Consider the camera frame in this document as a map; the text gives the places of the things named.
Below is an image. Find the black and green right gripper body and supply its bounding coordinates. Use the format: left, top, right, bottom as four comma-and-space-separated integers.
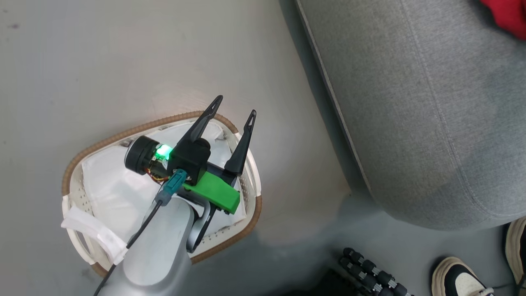
166, 138, 241, 215

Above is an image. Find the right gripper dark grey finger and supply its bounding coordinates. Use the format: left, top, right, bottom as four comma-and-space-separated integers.
178, 95, 224, 150
224, 110, 257, 176

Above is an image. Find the red cloth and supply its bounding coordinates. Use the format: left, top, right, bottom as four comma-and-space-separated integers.
480, 0, 526, 40

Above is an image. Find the grey fabric sofa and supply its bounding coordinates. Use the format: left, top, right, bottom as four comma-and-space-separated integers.
294, 0, 526, 231

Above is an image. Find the white fabric basket liner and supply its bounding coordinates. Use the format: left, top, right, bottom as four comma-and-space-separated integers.
62, 121, 247, 264

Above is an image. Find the white laundry basket brown rim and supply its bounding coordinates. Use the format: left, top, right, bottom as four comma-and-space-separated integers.
62, 111, 263, 278

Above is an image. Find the black ribbed connector cluster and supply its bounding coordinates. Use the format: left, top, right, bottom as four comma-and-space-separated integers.
288, 247, 411, 296

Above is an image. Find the teal cable connector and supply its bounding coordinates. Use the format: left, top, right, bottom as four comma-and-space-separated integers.
155, 169, 187, 206

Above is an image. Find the thin black cable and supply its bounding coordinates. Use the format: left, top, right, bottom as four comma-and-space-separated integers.
94, 199, 163, 296

